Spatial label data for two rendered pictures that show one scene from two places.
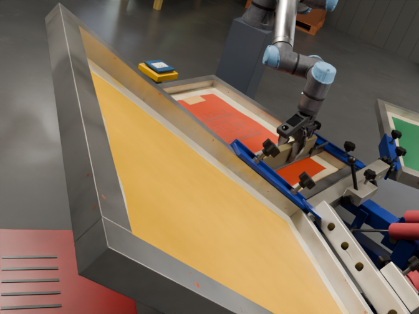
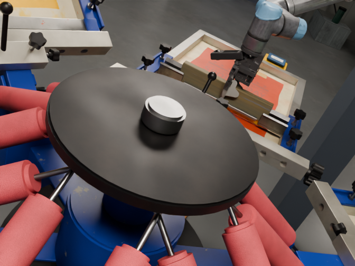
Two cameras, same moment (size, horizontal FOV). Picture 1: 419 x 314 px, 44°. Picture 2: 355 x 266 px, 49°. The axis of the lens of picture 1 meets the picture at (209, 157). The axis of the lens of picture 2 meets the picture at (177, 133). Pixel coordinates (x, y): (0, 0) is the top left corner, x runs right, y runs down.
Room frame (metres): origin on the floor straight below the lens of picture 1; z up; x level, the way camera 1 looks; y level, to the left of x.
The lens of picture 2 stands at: (1.01, -1.40, 1.62)
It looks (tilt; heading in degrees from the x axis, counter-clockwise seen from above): 33 degrees down; 66
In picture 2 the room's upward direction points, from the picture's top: 23 degrees clockwise
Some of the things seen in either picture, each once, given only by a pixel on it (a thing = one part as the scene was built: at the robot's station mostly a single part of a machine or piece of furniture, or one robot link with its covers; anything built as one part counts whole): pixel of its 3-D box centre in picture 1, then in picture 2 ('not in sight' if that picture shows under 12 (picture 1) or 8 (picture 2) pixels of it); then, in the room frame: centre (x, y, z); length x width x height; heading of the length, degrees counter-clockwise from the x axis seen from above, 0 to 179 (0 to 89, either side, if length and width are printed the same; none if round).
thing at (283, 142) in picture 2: (324, 151); (287, 140); (1.85, -0.42, 0.98); 0.30 x 0.05 x 0.07; 58
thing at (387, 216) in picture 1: (369, 212); not in sight; (1.44, -0.54, 1.02); 0.17 x 0.06 x 0.05; 58
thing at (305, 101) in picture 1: (310, 101); (254, 42); (1.64, -0.26, 1.23); 0.08 x 0.08 x 0.05
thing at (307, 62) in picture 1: (310, 68); (286, 25); (1.74, -0.23, 1.31); 0.11 x 0.11 x 0.08; 8
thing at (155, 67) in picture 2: not in sight; (151, 70); (1.38, -0.12, 0.98); 0.30 x 0.05 x 0.07; 58
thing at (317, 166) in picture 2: (383, 166); (309, 172); (1.80, -0.64, 1.02); 0.07 x 0.06 x 0.07; 58
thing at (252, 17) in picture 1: (260, 13); not in sight; (2.46, -0.01, 1.25); 0.15 x 0.15 x 0.10
